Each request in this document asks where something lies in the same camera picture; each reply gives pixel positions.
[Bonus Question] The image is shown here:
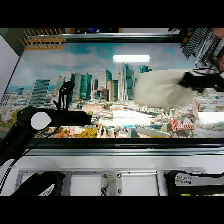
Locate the black white patterned garment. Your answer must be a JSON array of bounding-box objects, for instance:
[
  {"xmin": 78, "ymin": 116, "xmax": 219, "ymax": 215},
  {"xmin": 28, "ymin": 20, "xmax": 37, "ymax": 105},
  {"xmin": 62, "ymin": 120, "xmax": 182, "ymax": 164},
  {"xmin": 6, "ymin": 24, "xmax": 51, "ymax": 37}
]
[{"xmin": 180, "ymin": 28, "xmax": 222, "ymax": 68}]

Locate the black cable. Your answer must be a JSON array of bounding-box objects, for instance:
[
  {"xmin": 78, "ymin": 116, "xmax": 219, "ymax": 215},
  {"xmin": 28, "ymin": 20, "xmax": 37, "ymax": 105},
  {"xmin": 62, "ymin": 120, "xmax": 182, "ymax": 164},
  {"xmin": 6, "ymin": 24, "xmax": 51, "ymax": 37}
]
[{"xmin": 0, "ymin": 125, "xmax": 63, "ymax": 196}]

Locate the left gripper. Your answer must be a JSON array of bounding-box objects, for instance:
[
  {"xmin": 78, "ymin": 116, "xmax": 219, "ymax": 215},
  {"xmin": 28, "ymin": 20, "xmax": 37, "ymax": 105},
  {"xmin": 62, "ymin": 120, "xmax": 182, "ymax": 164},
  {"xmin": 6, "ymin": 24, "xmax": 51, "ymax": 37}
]
[{"xmin": 68, "ymin": 110, "xmax": 93, "ymax": 127}]

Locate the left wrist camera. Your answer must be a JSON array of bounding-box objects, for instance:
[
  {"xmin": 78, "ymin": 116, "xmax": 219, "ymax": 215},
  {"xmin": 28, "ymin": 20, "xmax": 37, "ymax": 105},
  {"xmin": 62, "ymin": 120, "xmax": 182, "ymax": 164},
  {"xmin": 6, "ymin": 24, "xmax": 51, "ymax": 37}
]
[{"xmin": 52, "ymin": 79, "xmax": 77, "ymax": 112}]

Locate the cream knitted sweater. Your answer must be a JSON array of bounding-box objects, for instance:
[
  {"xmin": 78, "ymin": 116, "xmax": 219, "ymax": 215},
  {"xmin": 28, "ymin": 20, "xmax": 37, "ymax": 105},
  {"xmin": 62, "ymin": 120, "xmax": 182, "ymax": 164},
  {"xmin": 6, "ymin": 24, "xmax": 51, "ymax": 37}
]
[{"xmin": 134, "ymin": 69, "xmax": 195, "ymax": 109}]

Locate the silver frame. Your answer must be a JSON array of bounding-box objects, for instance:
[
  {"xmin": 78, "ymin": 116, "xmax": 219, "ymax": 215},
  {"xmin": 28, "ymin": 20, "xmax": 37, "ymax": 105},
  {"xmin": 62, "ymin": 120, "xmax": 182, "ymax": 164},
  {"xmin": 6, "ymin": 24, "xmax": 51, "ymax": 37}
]
[{"xmin": 0, "ymin": 145, "xmax": 224, "ymax": 197}]

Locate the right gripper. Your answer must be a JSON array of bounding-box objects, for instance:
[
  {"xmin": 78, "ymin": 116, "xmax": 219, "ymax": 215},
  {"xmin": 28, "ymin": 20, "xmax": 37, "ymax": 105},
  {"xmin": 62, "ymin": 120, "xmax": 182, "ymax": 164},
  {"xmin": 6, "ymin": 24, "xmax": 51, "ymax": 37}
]
[{"xmin": 178, "ymin": 71, "xmax": 203, "ymax": 93}]

